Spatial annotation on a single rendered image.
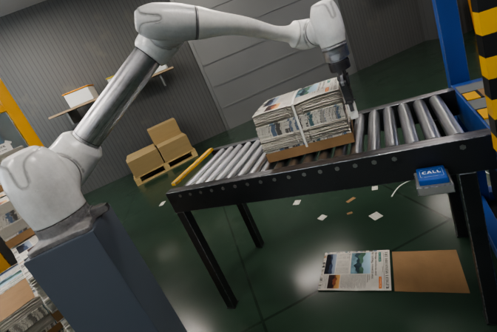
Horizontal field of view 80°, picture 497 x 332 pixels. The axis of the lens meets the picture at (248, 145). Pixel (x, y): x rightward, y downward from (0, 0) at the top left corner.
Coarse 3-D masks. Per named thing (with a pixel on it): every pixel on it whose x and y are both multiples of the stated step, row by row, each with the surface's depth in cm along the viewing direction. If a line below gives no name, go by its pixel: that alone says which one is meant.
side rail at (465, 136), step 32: (320, 160) 116; (352, 160) 106; (384, 160) 102; (416, 160) 98; (448, 160) 95; (480, 160) 91; (192, 192) 143; (224, 192) 135; (256, 192) 129; (288, 192) 122; (320, 192) 117
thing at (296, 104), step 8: (304, 88) 140; (296, 96) 131; (288, 104) 121; (296, 104) 119; (288, 112) 121; (296, 112) 120; (296, 120) 121; (304, 120) 120; (296, 128) 122; (304, 128) 122; (296, 136) 124; (304, 144) 124
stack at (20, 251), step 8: (24, 240) 159; (32, 240) 154; (16, 248) 151; (24, 248) 147; (16, 256) 141; (24, 256) 138; (24, 272) 119; (32, 280) 113; (40, 288) 116; (40, 296) 116; (48, 304) 116; (64, 320) 120
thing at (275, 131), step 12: (288, 96) 136; (264, 108) 131; (276, 108) 123; (264, 120) 125; (276, 120) 124; (288, 120) 122; (264, 132) 128; (276, 132) 126; (288, 132) 124; (264, 144) 129; (276, 144) 127; (288, 144) 126
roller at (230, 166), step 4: (248, 144) 175; (244, 148) 170; (248, 148) 172; (240, 152) 166; (244, 152) 167; (236, 156) 162; (240, 156) 163; (232, 160) 157; (236, 160) 158; (228, 164) 154; (232, 164) 154; (224, 168) 151; (228, 168) 151; (232, 168) 152; (220, 172) 147; (224, 172) 147; (228, 172) 148; (220, 176) 144; (224, 176) 145
